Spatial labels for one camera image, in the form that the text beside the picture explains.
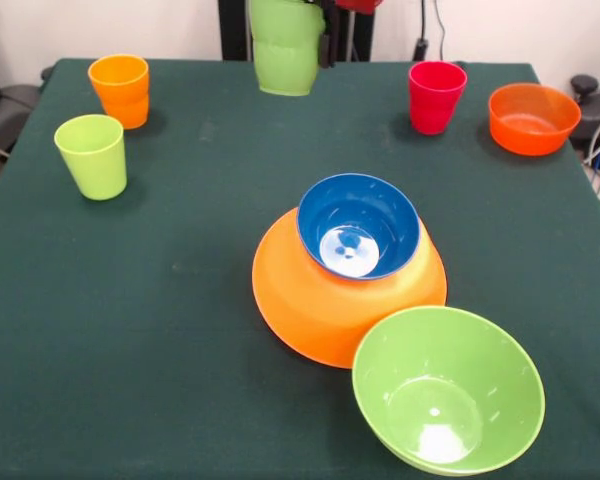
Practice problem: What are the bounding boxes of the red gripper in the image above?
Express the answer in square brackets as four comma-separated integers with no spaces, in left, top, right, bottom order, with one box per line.
[318,0,384,69]

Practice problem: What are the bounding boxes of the black hanging cable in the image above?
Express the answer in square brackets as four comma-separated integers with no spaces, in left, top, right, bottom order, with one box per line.
[412,0,449,64]

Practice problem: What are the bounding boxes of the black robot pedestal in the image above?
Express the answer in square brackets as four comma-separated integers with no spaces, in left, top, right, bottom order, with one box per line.
[218,0,376,62]

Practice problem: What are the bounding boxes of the large light green bowl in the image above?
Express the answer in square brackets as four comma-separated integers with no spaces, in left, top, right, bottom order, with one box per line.
[351,305,547,477]

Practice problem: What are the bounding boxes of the large orange bowl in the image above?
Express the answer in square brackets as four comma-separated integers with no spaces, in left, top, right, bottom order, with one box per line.
[251,207,449,370]

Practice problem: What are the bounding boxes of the orange cup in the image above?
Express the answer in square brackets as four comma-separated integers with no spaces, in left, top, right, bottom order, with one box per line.
[87,54,151,131]

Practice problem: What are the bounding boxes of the small red-orange bowl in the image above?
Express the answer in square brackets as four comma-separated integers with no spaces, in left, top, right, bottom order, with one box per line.
[487,82,583,158]

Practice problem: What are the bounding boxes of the dark green tablecloth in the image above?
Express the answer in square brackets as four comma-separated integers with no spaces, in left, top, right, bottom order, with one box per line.
[0,58,600,480]

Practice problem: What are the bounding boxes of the lime green cup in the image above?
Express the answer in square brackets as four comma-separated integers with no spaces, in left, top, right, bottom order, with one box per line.
[53,113,129,202]

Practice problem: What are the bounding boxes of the blue bowl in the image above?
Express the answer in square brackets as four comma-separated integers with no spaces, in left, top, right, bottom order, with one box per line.
[296,173,422,281]

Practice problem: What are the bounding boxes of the red cup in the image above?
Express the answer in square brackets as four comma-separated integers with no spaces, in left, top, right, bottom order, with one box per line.
[407,60,469,137]

